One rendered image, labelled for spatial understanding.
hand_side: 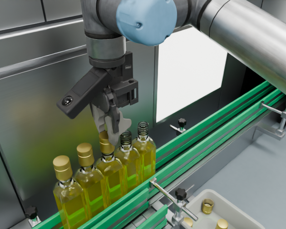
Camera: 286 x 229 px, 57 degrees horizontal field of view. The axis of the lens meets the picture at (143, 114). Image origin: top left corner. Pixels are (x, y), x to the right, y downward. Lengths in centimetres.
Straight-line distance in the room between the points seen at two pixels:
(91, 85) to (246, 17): 29
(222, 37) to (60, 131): 46
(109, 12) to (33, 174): 48
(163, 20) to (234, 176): 86
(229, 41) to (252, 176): 83
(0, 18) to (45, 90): 17
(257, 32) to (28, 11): 43
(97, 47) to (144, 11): 16
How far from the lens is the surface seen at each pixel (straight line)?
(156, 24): 38
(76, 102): 51
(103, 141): 62
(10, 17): 60
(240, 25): 41
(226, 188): 110
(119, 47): 50
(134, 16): 37
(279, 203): 112
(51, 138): 71
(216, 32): 43
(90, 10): 47
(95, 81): 52
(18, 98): 62
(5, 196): 80
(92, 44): 50
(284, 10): 132
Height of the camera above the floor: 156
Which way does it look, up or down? 35 degrees down
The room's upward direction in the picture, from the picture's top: straight up
